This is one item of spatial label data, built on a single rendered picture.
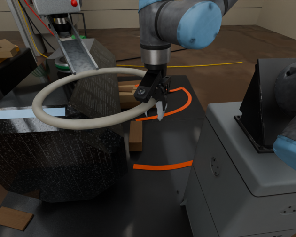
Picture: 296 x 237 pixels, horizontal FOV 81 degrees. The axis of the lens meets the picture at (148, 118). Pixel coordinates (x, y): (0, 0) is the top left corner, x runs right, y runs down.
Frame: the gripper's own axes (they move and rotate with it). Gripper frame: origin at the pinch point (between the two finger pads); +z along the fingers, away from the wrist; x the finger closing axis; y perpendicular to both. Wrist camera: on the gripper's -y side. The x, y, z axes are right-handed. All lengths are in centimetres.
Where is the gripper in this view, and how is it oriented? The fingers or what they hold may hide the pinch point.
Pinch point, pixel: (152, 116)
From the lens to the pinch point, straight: 64.7
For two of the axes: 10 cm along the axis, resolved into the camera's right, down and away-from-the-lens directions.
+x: -8.8, -2.7, 3.9
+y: 4.7, -5.3, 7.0
